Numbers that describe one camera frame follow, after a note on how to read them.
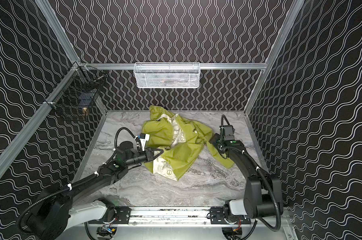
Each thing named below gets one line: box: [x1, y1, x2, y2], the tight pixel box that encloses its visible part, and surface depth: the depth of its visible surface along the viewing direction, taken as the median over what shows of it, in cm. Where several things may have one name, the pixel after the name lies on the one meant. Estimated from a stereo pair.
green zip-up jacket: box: [141, 105, 235, 181], surface depth 102 cm
